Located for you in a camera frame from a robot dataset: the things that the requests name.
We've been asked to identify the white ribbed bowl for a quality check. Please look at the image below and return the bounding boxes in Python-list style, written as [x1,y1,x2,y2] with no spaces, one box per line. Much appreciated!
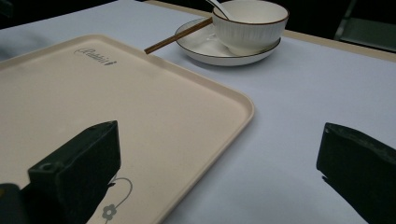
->
[211,0,290,57]

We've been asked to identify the beige plastic tray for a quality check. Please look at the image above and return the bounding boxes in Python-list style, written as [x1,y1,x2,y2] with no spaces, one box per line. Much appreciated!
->
[0,34,256,224]

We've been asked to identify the grey metal stand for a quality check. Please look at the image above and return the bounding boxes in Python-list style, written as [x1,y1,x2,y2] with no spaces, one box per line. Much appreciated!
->
[333,0,396,53]

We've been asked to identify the white ceramic spoon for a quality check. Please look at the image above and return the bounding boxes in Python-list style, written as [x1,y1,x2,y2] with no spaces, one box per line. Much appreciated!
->
[205,0,232,21]

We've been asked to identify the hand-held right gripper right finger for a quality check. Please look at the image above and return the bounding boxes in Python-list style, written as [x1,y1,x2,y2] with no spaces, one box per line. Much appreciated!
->
[316,121,396,224]

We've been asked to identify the white plate with dark rim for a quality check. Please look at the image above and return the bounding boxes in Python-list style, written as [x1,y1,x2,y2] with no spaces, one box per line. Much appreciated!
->
[174,17,282,67]

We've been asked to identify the brown wooden chopsticks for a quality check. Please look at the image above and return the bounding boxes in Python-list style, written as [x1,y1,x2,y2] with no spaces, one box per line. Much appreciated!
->
[143,17,215,55]

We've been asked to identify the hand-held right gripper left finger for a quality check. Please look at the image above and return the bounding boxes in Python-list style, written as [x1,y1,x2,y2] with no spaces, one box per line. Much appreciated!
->
[20,119,121,224]

